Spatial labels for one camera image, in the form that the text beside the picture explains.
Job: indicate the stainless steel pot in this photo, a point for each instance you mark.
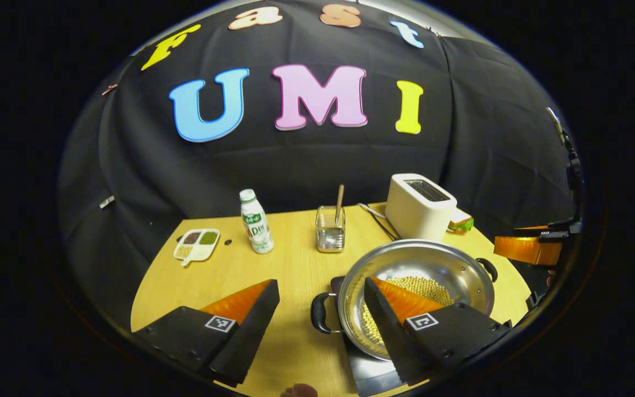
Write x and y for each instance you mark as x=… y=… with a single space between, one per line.
x=405 y=259

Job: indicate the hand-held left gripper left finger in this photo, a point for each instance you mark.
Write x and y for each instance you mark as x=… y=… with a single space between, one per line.
x=251 y=331

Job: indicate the toy sandwich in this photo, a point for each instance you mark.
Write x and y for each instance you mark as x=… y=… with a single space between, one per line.
x=462 y=222

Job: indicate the white divided bean dish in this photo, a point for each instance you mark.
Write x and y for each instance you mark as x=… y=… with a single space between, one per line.
x=202 y=252

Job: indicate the silver cloth clip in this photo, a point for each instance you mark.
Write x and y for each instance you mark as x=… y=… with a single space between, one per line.
x=107 y=202

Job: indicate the black induction cooktop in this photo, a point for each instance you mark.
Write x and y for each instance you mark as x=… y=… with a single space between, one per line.
x=370 y=375

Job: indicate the white drink bottle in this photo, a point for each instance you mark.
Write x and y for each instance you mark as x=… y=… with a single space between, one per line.
x=258 y=229

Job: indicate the white toaster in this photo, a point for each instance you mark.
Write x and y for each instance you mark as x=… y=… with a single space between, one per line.
x=414 y=212

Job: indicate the pile of yellow soybeans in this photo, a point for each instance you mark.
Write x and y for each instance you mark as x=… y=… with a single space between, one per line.
x=433 y=289

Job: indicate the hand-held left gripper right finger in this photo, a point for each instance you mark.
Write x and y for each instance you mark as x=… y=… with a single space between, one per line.
x=389 y=331

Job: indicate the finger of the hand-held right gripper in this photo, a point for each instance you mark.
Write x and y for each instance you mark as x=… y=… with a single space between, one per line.
x=560 y=230
x=527 y=250

